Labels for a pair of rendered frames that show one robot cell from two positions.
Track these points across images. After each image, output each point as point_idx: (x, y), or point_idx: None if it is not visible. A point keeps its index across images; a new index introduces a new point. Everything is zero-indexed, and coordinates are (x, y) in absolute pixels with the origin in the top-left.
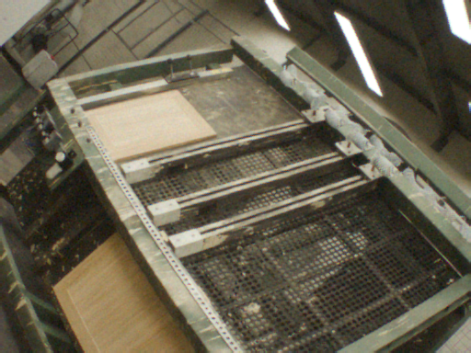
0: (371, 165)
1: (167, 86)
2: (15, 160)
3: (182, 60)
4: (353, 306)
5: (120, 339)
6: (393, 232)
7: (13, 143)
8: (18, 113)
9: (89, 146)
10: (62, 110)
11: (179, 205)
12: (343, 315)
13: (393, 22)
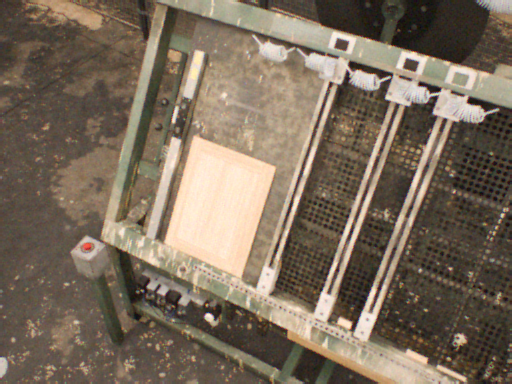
0: (444, 98)
1: (183, 139)
2: (98, 160)
3: (151, 81)
4: None
5: None
6: None
7: (73, 139)
8: (21, 74)
9: (214, 284)
10: (152, 263)
11: (332, 295)
12: (507, 174)
13: None
